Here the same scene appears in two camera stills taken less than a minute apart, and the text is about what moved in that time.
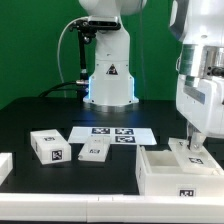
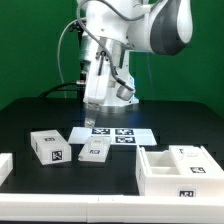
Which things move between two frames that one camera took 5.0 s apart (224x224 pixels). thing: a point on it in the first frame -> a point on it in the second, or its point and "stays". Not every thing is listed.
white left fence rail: (6, 165) stays
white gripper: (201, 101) -> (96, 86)
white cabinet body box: (157, 173) stays
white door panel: (96, 148) stays
